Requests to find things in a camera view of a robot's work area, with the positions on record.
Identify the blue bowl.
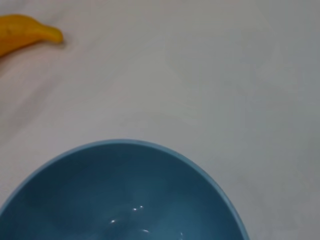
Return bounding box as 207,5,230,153
0,138,251,240

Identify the yellow banana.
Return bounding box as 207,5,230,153
0,14,64,59

